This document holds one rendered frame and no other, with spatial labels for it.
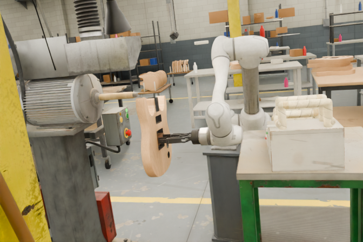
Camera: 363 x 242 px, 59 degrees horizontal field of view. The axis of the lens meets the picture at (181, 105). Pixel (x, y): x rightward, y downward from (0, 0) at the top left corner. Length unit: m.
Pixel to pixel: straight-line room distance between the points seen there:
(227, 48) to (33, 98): 1.05
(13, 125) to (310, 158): 1.04
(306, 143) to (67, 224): 1.30
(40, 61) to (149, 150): 0.69
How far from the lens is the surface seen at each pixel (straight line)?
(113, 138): 1.91
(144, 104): 1.48
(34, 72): 1.75
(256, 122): 2.18
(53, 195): 1.89
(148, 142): 1.51
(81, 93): 1.59
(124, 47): 1.40
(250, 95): 2.05
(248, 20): 11.12
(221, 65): 1.78
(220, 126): 1.40
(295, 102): 1.29
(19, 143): 0.74
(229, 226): 2.49
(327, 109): 1.31
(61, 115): 1.67
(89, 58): 1.48
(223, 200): 2.39
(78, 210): 1.87
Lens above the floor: 1.50
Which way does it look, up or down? 12 degrees down
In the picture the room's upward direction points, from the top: 7 degrees counter-clockwise
